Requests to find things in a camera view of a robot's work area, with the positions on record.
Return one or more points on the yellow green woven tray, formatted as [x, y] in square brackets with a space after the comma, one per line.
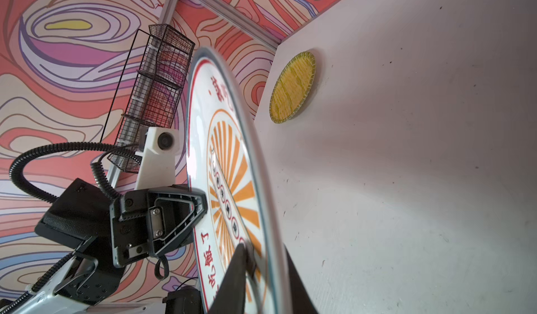
[292, 87]

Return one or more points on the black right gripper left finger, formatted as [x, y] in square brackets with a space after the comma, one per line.
[230, 284]

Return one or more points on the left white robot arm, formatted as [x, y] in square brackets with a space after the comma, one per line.
[25, 256]

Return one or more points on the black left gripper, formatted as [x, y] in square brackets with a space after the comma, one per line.
[152, 222]

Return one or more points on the black wire basket left wall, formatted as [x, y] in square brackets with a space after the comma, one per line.
[149, 84]

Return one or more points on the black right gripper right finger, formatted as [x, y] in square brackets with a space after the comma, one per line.
[301, 302]

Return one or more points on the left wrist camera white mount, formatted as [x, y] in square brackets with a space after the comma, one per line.
[158, 165]

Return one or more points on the small orange sunburst plate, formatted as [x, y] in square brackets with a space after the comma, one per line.
[224, 161]

